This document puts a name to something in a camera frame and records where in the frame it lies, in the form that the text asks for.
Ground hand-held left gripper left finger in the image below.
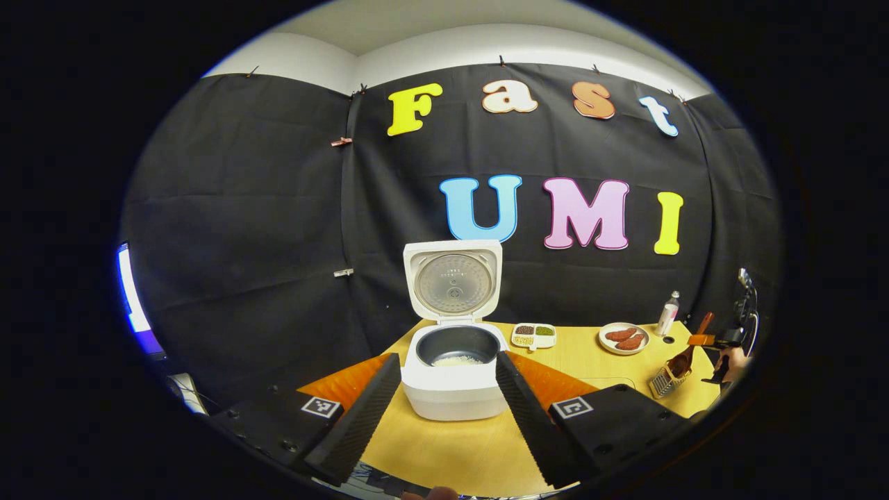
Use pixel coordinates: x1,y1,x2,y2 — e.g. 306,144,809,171
208,353,402,487

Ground brown wooden spoon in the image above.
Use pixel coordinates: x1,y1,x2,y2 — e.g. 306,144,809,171
667,311,715,378

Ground metal wire chopstick holder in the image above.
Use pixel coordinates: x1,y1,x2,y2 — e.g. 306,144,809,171
648,366,692,399

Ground glowing monitor screen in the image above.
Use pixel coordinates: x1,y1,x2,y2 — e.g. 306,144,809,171
115,242,167,360

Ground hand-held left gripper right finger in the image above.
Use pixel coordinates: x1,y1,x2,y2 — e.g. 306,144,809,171
495,351,695,489

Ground black backdrop cloth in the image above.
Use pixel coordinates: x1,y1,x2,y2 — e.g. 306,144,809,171
119,62,784,410

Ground white divided bean dish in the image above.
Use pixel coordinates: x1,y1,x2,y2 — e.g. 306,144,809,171
510,323,558,350

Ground white round plate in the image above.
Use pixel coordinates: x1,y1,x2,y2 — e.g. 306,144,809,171
598,322,651,356

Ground small pink label bottle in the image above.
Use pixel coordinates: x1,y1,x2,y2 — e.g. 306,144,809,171
656,290,681,338

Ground white rice cooker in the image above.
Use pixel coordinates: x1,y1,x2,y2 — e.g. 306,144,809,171
401,240,511,422

